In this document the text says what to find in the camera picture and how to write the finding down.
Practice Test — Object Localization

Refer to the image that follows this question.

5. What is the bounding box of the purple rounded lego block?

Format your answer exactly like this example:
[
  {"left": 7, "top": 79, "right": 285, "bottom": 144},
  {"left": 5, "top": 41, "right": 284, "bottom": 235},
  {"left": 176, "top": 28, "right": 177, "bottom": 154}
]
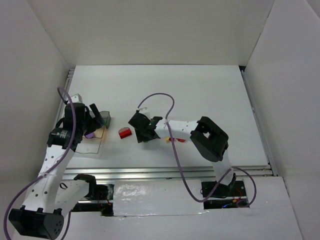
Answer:
[{"left": 84, "top": 132, "right": 96, "bottom": 139}]

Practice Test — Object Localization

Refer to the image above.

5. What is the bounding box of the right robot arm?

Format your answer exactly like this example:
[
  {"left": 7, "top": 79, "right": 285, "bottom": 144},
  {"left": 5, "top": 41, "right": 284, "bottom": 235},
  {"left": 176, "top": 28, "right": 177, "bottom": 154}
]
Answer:
[{"left": 128, "top": 110, "right": 236, "bottom": 192}]

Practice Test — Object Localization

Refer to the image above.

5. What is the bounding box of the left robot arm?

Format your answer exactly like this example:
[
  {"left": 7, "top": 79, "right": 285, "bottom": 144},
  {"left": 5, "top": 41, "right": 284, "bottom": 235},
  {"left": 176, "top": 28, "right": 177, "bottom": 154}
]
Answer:
[{"left": 8, "top": 102, "right": 105, "bottom": 240}]

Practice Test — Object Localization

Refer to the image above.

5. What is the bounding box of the red brick with cupcake print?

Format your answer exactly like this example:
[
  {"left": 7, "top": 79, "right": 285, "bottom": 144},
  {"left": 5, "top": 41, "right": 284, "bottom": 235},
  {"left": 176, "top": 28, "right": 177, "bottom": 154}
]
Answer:
[{"left": 118, "top": 127, "right": 132, "bottom": 139}]

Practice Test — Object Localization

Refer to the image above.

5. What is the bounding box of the colourless clear container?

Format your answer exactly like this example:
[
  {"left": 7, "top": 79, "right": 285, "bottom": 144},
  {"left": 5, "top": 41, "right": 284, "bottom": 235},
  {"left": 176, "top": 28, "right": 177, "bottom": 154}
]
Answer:
[{"left": 74, "top": 138, "right": 104, "bottom": 159}]

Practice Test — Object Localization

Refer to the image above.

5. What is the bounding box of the red flower print block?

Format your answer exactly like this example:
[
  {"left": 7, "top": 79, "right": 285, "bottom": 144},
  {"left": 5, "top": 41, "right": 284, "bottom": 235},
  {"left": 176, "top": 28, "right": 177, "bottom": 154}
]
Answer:
[{"left": 177, "top": 138, "right": 186, "bottom": 143}]

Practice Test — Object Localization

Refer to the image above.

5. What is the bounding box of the white foam cover panel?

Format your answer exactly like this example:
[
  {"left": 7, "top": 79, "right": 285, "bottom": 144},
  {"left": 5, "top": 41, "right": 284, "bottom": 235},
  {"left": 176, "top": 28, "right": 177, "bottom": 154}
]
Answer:
[{"left": 113, "top": 180, "right": 205, "bottom": 217}]

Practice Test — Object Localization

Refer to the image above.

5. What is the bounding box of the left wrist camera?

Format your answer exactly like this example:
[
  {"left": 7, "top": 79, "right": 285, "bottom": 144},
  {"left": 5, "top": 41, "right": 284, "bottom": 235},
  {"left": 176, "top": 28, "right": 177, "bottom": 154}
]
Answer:
[{"left": 67, "top": 93, "right": 83, "bottom": 104}]

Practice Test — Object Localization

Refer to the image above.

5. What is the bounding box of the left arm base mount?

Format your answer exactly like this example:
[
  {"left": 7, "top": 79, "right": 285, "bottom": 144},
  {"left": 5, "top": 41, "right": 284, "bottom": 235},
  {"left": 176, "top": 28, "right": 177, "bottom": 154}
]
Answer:
[{"left": 59, "top": 174, "right": 116, "bottom": 217}]

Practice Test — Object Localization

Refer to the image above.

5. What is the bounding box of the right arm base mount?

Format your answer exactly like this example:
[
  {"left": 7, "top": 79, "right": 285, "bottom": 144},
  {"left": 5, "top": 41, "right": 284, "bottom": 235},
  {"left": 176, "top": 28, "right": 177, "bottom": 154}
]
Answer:
[{"left": 203, "top": 179, "right": 249, "bottom": 210}]

